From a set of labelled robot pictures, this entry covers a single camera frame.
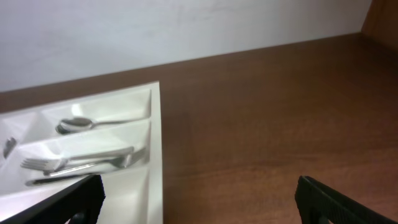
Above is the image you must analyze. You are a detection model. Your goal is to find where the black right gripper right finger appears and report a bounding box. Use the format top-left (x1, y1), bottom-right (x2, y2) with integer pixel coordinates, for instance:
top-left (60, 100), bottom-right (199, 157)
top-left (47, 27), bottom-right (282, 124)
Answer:
top-left (295, 175), bottom-right (397, 224)

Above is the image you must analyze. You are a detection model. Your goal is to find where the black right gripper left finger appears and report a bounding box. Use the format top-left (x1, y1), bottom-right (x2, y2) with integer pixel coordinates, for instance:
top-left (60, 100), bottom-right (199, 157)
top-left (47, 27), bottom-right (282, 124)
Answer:
top-left (2, 175), bottom-right (105, 224)

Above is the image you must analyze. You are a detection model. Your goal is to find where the large metal spoon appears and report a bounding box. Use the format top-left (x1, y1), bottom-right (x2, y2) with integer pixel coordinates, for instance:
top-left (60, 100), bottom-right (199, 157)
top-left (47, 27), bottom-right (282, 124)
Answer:
top-left (55, 124), bottom-right (75, 135)
top-left (59, 117), bottom-right (139, 133)

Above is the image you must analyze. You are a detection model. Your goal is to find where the white cutlery tray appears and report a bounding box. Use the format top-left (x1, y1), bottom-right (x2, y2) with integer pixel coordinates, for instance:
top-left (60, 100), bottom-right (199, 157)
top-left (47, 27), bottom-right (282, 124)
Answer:
top-left (1, 82), bottom-right (163, 223)

